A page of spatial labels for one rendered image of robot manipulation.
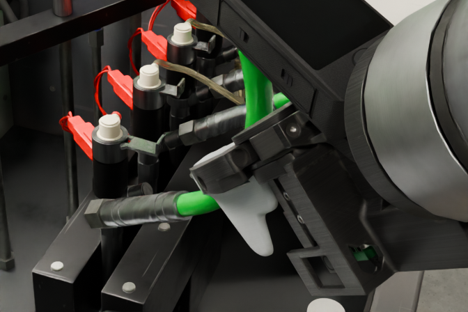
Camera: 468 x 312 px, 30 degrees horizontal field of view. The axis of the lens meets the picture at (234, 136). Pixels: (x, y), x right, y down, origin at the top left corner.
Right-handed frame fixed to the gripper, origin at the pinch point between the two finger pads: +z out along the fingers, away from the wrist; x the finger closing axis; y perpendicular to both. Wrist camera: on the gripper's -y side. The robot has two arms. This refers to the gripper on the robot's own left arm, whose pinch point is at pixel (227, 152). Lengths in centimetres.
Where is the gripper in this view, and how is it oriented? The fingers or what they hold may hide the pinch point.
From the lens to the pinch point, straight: 48.8
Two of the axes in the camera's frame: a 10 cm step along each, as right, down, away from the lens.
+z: -3.4, 1.7, 9.2
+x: 7.9, -4.9, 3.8
